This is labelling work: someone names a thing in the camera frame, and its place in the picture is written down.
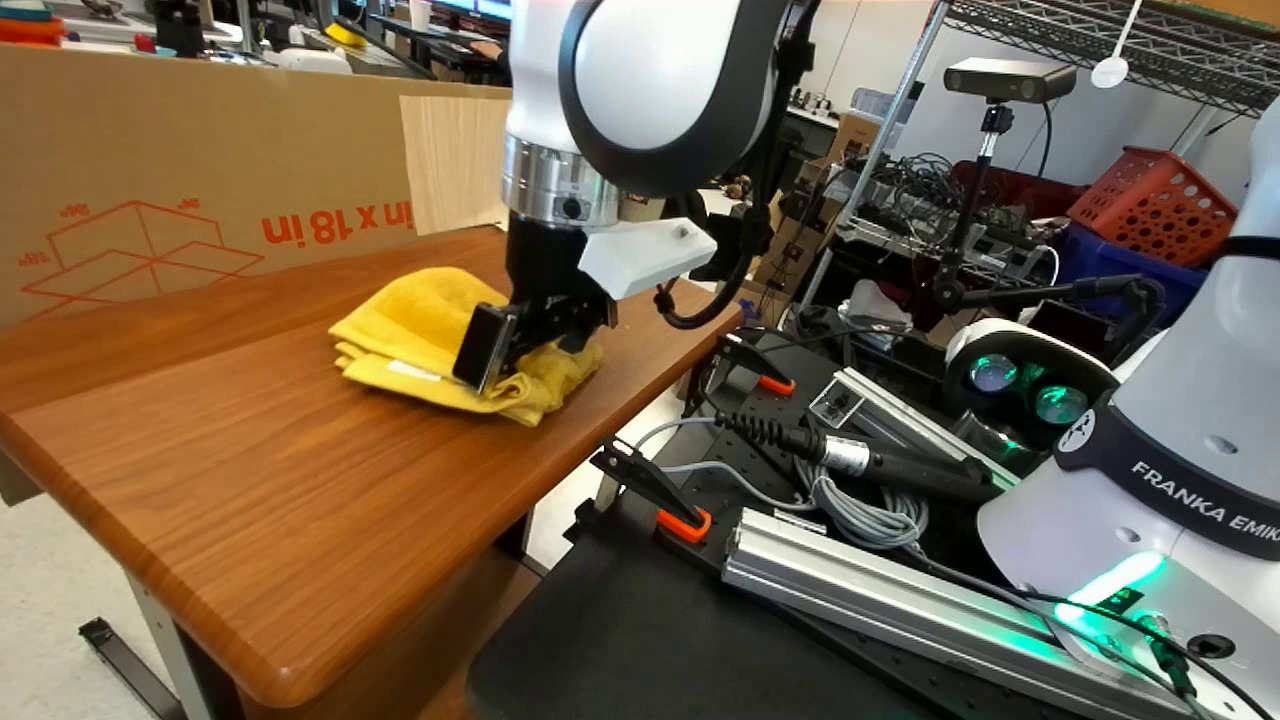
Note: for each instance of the red plastic basket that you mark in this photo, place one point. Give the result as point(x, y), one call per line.
point(1155, 205)

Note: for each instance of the aluminium extrusion rail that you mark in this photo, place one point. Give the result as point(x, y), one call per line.
point(853, 574)

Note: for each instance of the blue plastic bin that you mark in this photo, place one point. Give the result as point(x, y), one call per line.
point(1106, 260)

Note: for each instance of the black table leg frame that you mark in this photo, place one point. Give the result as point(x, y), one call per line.
point(167, 654)

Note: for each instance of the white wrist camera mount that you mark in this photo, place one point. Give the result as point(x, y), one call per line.
point(640, 254)

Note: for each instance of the grey metal bracket box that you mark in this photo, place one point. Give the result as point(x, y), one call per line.
point(862, 400)

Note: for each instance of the white round hanging disc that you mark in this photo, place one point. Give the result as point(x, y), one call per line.
point(1108, 69)

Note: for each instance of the black camera on pole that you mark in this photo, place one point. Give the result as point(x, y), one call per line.
point(1009, 79)

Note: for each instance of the large brown cardboard box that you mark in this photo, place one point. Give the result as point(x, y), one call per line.
point(161, 144)

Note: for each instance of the black orange bar clamp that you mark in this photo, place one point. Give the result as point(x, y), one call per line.
point(773, 384)
point(680, 525)

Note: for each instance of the light wooden panel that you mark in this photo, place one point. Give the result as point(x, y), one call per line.
point(455, 163)

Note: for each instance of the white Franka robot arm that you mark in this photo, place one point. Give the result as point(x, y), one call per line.
point(655, 64)

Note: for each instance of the yellow towel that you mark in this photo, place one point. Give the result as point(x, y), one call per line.
point(414, 321)

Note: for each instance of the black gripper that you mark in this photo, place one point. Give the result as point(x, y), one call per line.
point(541, 260)

